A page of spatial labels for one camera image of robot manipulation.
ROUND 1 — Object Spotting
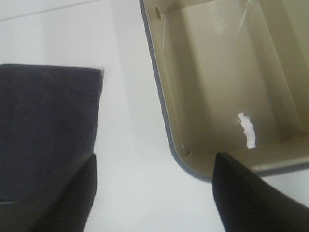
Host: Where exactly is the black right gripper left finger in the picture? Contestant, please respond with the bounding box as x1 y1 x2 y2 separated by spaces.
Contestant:
31 153 98 232

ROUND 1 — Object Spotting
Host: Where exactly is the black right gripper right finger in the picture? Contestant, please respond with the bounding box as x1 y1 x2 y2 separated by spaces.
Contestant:
212 153 309 232

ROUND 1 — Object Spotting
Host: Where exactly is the dark navy towel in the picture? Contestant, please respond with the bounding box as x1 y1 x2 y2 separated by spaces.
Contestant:
0 64 102 201

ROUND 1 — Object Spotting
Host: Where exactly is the white paper scrap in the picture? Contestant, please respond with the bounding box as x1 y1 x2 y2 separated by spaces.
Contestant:
237 112 256 149

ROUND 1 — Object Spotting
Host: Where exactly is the beige basket grey rim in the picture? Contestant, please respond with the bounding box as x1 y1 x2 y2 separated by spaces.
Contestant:
140 0 309 181

